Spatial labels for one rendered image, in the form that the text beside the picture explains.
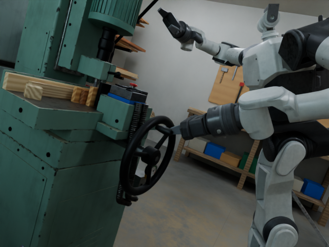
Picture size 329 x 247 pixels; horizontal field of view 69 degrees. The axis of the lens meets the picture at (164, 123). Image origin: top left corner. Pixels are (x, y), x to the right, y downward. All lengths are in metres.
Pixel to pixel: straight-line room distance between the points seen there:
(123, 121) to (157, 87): 3.85
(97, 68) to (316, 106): 0.72
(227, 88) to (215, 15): 1.29
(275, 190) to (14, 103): 0.97
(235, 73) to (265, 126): 3.55
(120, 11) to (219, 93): 3.40
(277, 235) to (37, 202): 0.89
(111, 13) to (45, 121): 0.45
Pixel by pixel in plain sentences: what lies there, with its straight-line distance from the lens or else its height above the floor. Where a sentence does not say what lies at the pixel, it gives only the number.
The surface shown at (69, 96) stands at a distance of 0.93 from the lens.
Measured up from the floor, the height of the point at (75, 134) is 0.83.
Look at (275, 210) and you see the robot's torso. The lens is 1.14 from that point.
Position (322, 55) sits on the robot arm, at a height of 1.25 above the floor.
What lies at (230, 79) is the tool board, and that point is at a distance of 4.20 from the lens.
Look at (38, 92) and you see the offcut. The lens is 0.78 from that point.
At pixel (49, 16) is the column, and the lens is 1.12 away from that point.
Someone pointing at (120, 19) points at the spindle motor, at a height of 1.23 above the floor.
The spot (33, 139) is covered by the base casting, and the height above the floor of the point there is 0.75.
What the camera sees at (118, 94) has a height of 0.98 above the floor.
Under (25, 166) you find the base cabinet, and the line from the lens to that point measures 0.93.
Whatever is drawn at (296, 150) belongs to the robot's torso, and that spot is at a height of 0.97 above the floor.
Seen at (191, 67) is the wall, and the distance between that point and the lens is 4.42.
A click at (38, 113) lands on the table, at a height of 0.88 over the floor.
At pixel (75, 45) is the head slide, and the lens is 1.02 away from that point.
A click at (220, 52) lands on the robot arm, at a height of 1.33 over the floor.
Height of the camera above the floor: 1.04
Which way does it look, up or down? 8 degrees down
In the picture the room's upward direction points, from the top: 18 degrees clockwise
